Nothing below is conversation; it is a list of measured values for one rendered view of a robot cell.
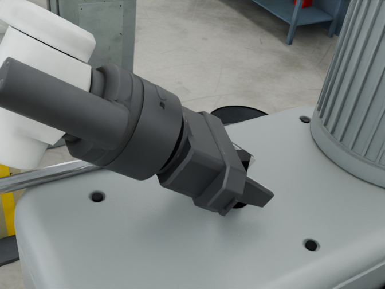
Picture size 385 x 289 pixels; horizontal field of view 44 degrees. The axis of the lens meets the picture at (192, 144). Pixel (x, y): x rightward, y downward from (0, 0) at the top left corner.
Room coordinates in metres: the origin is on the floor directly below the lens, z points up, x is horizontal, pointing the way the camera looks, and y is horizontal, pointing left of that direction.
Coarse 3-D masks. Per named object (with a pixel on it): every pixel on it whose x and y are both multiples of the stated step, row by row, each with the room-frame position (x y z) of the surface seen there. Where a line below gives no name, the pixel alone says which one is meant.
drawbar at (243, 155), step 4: (240, 152) 0.39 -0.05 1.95; (244, 152) 0.39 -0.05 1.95; (240, 156) 0.38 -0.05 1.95; (244, 156) 0.38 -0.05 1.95; (248, 156) 0.38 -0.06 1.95; (244, 160) 0.38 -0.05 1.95; (248, 160) 0.38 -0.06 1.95; (244, 164) 0.38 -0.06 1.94; (248, 164) 0.38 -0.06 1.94; (236, 204) 0.38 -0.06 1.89; (236, 208) 0.38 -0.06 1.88
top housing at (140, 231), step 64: (256, 128) 0.52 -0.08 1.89; (64, 192) 0.35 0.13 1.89; (128, 192) 0.37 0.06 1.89; (320, 192) 0.41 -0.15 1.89; (384, 192) 0.43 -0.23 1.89; (64, 256) 0.27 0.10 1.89; (128, 256) 0.28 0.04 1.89; (192, 256) 0.29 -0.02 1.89; (256, 256) 0.31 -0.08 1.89; (320, 256) 0.32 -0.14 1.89; (384, 256) 0.35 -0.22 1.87
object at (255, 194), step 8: (248, 176) 0.36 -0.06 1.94; (248, 184) 0.35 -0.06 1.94; (256, 184) 0.36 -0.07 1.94; (248, 192) 0.35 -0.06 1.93; (256, 192) 0.36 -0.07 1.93; (264, 192) 0.36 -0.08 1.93; (272, 192) 0.37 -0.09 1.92; (240, 200) 0.35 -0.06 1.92; (248, 200) 0.35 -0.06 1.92; (256, 200) 0.36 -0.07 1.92; (264, 200) 0.36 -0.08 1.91
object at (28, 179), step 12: (48, 168) 0.38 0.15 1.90; (60, 168) 0.38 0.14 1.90; (72, 168) 0.38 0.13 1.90; (84, 168) 0.39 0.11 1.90; (96, 168) 0.39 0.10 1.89; (0, 180) 0.35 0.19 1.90; (12, 180) 0.35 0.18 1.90; (24, 180) 0.35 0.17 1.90; (36, 180) 0.36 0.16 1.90; (48, 180) 0.36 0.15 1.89; (0, 192) 0.34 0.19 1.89
